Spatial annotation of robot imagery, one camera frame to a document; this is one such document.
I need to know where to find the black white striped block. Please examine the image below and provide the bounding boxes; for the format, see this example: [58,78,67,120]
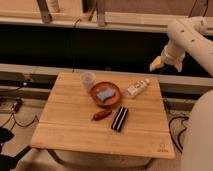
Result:
[111,106,128,132]

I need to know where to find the brown sausage toy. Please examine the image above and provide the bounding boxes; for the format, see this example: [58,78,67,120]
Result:
[93,109,112,121]

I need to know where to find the black floor cables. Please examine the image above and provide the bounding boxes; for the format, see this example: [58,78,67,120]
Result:
[163,98,190,155]
[0,79,40,129]

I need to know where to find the white tube bottle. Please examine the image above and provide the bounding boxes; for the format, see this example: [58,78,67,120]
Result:
[127,79,150,97]

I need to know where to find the black floor cables left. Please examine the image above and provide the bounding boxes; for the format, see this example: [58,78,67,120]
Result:
[0,79,40,129]

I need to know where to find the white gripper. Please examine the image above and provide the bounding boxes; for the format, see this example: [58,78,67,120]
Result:
[150,41,185,72]

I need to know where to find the wooden table board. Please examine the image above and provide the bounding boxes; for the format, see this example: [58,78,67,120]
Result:
[31,72,175,159]

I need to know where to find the brown ceramic bowl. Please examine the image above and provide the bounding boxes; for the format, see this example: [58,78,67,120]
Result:
[90,82,121,107]

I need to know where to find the blue sponge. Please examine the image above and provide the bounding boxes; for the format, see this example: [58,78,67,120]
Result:
[97,88,115,102]

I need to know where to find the wooden shelf rail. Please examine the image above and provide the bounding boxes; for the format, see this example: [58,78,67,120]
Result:
[0,0,213,35]

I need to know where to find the black floor cables right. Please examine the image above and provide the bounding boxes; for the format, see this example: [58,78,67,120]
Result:
[163,98,190,155]

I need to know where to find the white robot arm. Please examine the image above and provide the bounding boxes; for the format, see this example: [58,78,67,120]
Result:
[150,17,213,171]

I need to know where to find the clear plastic cup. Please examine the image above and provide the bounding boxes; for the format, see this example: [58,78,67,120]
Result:
[80,72,96,92]

